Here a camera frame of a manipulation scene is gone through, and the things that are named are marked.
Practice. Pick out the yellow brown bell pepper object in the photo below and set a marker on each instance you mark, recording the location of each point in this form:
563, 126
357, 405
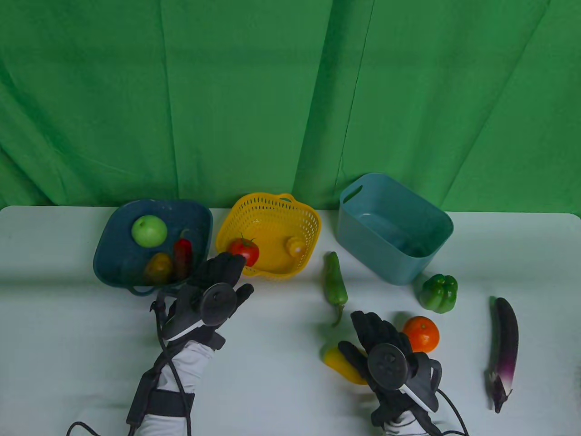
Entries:
158, 269

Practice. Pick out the green apple object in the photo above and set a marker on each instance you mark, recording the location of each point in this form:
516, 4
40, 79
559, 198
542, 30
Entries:
150, 230

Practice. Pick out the yellow perforated basket container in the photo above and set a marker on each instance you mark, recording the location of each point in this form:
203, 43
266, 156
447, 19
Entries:
272, 227

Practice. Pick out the green bell pepper object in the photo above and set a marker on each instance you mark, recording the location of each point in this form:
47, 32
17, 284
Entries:
438, 294

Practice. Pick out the dark blue bowl container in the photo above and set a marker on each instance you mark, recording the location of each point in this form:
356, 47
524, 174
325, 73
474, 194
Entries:
118, 259

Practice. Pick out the person's left forearm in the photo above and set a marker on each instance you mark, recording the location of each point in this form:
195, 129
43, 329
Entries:
190, 363

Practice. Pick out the teal plastic bin container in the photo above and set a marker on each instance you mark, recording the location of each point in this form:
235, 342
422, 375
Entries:
408, 265

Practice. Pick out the orange fruit object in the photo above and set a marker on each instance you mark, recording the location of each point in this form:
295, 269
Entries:
424, 335

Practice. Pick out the person's right hand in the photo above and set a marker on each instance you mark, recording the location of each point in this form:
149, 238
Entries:
383, 330

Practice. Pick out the person's right forearm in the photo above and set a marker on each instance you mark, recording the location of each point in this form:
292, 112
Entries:
404, 427

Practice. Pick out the person's left hand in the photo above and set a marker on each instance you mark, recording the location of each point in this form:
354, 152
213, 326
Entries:
222, 270

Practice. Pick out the yellow corn piece object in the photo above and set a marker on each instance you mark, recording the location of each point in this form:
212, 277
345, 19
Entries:
296, 246

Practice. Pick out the green chili pepper object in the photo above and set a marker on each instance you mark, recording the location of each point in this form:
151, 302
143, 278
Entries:
334, 284

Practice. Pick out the round black glove tracker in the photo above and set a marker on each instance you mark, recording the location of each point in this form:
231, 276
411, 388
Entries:
386, 366
220, 303

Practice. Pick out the red tomato object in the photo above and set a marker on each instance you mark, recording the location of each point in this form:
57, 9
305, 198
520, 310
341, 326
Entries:
245, 249

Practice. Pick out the green backdrop cloth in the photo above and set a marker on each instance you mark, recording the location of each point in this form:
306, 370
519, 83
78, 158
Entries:
227, 91

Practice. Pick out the red chili pepper object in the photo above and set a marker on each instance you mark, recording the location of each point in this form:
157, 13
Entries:
183, 256

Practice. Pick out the purple eggplant object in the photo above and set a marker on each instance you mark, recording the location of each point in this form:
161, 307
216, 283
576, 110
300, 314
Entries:
506, 336

